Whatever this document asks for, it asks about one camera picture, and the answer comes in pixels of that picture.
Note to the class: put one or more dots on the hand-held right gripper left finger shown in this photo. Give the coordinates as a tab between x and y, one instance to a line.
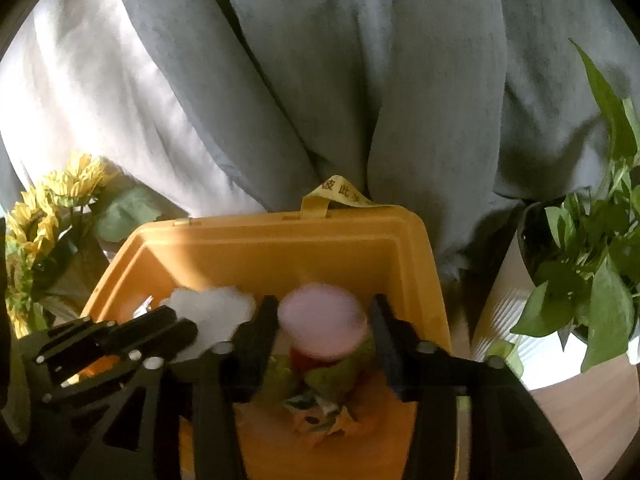
262	330

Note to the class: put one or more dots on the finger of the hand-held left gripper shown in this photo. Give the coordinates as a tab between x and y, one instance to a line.
170	337
145	320

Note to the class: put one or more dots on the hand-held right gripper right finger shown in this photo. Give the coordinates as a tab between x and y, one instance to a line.
387	350

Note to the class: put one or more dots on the black mouse plush toy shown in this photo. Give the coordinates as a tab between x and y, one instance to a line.
215	310

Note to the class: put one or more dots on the orange plastic bin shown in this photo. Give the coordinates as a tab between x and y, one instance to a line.
300	255

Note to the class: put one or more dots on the white ribbed plant pot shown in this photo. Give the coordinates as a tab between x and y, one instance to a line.
500	310

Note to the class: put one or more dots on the yellow artificial sunflowers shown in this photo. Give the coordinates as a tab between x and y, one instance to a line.
45	210

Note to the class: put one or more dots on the white curtain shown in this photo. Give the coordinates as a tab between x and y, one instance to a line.
75	110

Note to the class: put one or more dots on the green leafy plant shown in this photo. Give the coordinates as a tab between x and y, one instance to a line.
600	270

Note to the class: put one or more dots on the grey curtain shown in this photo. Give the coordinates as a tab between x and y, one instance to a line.
350	85

